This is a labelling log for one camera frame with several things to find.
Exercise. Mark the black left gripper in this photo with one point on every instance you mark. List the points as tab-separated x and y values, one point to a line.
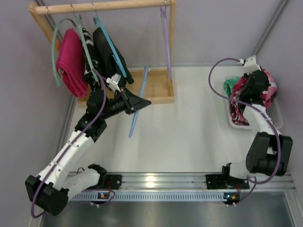
129	101

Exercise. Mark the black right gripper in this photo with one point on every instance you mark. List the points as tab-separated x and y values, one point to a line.
256	77

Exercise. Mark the pink floral trousers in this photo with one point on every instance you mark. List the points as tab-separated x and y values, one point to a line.
236	109

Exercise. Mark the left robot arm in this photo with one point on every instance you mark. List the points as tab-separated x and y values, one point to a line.
51	189

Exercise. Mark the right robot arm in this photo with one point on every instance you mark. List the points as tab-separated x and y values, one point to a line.
269	152

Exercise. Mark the lilac hanger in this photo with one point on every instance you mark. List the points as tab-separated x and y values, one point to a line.
165	30

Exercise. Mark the pale green hanger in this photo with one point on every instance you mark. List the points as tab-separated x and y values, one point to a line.
87	55

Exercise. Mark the wooden clothes rack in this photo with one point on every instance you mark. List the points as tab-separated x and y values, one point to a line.
159	88

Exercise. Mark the green white towel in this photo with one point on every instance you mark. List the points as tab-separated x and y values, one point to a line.
229	83

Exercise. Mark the white plastic basket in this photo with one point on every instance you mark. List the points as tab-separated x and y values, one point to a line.
273	112

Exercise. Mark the black white patterned garment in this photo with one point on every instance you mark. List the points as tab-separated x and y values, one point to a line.
88	74

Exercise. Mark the magenta garment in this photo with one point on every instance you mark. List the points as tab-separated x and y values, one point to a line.
71	64

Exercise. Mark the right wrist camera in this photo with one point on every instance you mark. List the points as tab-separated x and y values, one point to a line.
250	64

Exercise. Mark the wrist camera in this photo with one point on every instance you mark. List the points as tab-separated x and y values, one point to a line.
113	82
250	64

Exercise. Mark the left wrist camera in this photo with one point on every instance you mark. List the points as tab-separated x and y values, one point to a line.
113	82

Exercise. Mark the aluminium mounting rail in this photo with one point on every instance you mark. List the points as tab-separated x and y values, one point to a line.
191	182

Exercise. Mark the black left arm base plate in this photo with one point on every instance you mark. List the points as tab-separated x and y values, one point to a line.
110	181

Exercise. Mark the white slotted cable duct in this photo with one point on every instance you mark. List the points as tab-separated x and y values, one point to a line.
155	196

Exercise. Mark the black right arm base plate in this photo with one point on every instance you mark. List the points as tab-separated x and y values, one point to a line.
218	181

